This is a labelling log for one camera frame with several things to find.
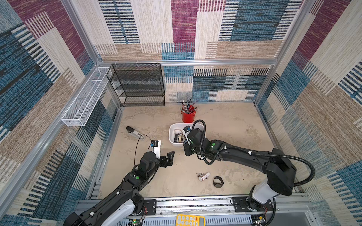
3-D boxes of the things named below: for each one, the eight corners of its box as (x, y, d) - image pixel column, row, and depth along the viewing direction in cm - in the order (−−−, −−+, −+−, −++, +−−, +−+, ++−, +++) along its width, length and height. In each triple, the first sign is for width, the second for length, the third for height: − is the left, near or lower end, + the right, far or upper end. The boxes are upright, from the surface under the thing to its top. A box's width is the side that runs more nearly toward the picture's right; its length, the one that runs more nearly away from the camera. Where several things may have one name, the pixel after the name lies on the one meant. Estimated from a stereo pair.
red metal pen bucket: (183, 124, 109) (183, 114, 99) (181, 116, 114) (180, 105, 105) (195, 122, 110) (196, 111, 101) (192, 114, 116) (192, 103, 106)
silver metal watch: (197, 181, 83) (197, 180, 81) (196, 174, 86) (196, 172, 84) (210, 180, 83) (211, 179, 81) (209, 172, 86) (209, 171, 84)
